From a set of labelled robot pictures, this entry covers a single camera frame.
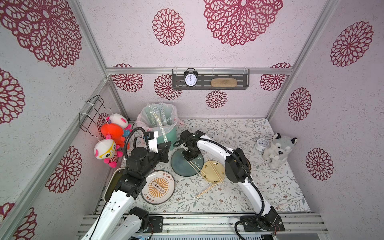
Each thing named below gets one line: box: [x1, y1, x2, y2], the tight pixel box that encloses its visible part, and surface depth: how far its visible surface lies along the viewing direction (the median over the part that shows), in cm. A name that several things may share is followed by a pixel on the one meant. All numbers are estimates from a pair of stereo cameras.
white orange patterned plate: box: [141, 170, 176, 205], surface depth 87 cm
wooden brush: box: [210, 78, 238, 88], surface depth 92 cm
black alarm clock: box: [183, 67, 199, 88], surface depth 92 cm
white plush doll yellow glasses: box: [94, 134, 123, 168], surface depth 81 cm
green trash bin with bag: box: [136, 103, 183, 151], surface depth 91 cm
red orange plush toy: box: [101, 123, 126, 148], surface depth 90 cm
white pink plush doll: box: [106, 113, 128, 129], surface depth 96 cm
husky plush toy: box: [263, 132, 298, 170], surface depth 85 cm
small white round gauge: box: [255, 138, 269, 152], surface depth 103 cm
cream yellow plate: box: [201, 160, 226, 184], surface depth 92 cm
